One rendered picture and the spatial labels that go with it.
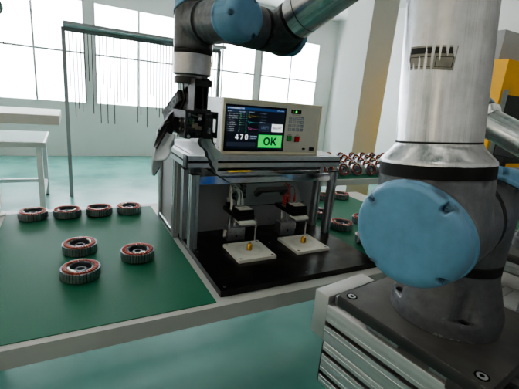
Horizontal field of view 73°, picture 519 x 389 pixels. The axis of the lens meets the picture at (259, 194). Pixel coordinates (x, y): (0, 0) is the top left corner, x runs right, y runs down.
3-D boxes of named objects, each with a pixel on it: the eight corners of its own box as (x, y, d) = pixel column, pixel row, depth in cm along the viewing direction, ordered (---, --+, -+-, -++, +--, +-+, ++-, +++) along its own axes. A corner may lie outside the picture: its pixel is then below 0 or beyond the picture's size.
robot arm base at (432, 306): (518, 323, 52) (538, 262, 50) (471, 359, 43) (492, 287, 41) (422, 278, 64) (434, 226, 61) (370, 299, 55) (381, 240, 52)
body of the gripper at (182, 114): (183, 141, 67) (184, 75, 64) (165, 136, 74) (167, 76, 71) (218, 141, 72) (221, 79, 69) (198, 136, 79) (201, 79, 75)
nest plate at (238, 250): (276, 258, 129) (276, 255, 129) (239, 264, 122) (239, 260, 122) (257, 242, 142) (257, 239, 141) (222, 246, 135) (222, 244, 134)
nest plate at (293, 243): (329, 250, 140) (329, 247, 140) (297, 255, 133) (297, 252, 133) (306, 236, 153) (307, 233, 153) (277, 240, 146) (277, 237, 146)
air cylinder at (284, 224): (294, 233, 155) (296, 221, 154) (279, 235, 151) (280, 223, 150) (288, 229, 159) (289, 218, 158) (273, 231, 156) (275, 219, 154)
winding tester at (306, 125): (317, 155, 150) (323, 105, 145) (220, 154, 130) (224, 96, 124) (271, 142, 183) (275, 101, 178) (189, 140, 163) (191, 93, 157)
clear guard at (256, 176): (303, 202, 117) (305, 184, 116) (237, 207, 106) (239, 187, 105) (258, 179, 145) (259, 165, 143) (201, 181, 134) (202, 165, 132)
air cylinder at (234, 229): (244, 239, 144) (245, 226, 142) (227, 241, 140) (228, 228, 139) (239, 235, 148) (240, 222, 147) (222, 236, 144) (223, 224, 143)
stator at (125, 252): (118, 252, 127) (118, 243, 126) (150, 249, 132) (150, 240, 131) (123, 266, 117) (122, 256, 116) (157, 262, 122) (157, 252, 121)
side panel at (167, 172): (179, 237, 146) (181, 160, 137) (172, 238, 144) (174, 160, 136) (164, 215, 169) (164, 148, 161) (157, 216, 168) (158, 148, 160)
